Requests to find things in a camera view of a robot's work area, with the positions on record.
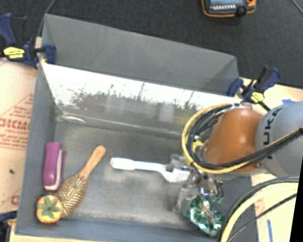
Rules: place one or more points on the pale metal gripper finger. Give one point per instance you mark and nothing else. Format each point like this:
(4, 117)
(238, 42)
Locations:
(194, 196)
(183, 200)

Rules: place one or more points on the green shiny foil packet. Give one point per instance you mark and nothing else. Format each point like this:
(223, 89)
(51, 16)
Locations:
(205, 217)

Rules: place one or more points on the grey metal bin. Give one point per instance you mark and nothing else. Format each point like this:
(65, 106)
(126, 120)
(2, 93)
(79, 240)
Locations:
(132, 200)

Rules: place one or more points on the white plastic utensil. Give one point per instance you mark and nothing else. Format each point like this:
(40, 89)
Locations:
(144, 166)

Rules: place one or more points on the wooden hairbrush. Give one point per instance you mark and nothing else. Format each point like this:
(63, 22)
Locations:
(73, 190)

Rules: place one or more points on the orange toy fruit green leaves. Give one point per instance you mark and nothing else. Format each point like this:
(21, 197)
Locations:
(49, 209)

